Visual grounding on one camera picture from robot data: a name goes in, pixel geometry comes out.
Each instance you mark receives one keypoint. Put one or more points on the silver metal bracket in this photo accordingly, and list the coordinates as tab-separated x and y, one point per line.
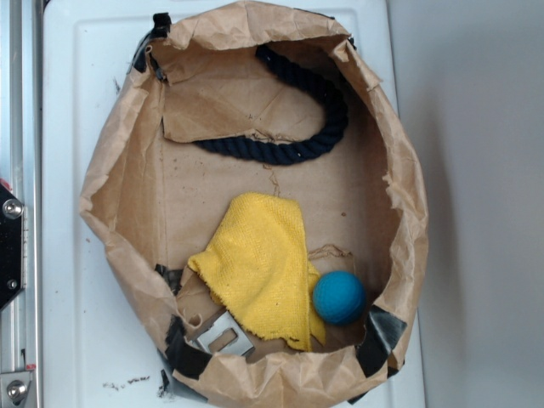
222	334

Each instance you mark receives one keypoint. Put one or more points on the yellow microfiber cloth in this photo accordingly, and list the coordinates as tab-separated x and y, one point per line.
257	265

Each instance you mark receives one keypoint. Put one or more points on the aluminium frame rail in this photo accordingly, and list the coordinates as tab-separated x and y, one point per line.
21	132

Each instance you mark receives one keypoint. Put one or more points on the brown paper bag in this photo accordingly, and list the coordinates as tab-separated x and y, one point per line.
155	197

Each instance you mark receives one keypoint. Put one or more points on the blue foam ball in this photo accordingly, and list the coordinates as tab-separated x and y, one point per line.
339	298

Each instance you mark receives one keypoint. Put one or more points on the white plastic tray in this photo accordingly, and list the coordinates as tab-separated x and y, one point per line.
95	352

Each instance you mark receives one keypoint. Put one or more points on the black mounting plate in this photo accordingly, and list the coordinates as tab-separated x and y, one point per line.
11	245

